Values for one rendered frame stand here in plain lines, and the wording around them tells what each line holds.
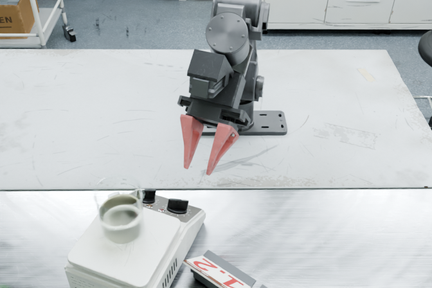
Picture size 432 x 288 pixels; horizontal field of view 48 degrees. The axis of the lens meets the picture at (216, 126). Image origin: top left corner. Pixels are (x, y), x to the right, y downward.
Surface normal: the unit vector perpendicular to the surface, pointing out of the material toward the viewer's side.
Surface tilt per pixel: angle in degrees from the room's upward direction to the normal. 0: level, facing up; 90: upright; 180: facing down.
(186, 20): 0
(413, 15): 90
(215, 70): 40
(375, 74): 0
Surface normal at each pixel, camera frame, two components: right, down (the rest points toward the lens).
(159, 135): 0.01, -0.77
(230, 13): -0.11, -0.18
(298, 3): 0.02, 0.64
